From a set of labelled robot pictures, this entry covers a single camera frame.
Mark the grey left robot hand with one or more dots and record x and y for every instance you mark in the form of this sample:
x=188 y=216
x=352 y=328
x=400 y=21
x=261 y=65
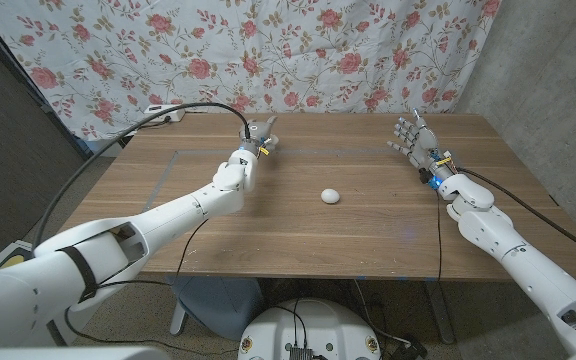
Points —
x=258 y=132

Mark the black power adapter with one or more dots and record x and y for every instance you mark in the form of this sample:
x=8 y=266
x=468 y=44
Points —
x=410 y=350

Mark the white egg-shaped object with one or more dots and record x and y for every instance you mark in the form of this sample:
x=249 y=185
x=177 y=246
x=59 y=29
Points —
x=330 y=196

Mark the white box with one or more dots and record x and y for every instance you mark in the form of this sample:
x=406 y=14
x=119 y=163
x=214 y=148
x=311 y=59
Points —
x=103 y=147

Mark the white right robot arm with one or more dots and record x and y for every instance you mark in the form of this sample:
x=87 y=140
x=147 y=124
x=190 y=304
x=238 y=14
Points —
x=518 y=250

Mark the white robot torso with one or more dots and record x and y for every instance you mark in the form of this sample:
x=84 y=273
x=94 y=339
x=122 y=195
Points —
x=318 y=325

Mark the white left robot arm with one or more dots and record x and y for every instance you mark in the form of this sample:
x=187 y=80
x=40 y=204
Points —
x=168 y=215

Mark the yellow and black foot pedal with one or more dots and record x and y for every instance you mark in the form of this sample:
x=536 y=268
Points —
x=10 y=261

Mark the white power strip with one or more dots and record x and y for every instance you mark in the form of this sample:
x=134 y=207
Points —
x=160 y=111

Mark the floral backdrop cloth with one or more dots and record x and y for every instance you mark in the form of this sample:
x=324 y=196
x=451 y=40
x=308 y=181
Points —
x=268 y=50

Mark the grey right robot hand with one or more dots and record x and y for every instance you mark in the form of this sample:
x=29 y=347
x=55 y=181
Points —
x=423 y=142

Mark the grey table leg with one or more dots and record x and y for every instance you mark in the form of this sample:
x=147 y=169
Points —
x=440 y=310

